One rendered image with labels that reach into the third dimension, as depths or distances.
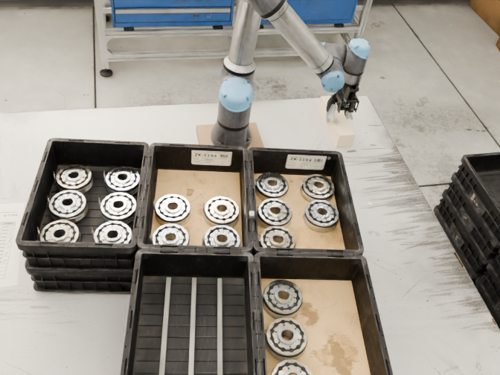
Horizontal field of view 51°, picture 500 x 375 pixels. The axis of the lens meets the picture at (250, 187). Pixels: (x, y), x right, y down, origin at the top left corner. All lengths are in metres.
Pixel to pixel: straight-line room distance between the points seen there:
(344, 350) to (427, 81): 2.79
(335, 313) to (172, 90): 2.25
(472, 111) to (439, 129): 0.35
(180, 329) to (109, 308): 0.27
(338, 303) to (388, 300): 0.25
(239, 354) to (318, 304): 0.25
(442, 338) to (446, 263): 0.28
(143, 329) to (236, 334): 0.23
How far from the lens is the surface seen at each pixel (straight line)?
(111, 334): 1.52
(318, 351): 1.38
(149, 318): 1.39
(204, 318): 1.38
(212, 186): 1.65
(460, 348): 1.68
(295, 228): 1.57
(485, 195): 2.31
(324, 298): 1.46
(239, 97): 1.80
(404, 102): 3.65
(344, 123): 2.09
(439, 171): 3.23
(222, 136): 1.90
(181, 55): 3.47
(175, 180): 1.66
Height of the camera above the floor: 2.04
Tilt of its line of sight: 47 degrees down
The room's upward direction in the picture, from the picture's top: 9 degrees clockwise
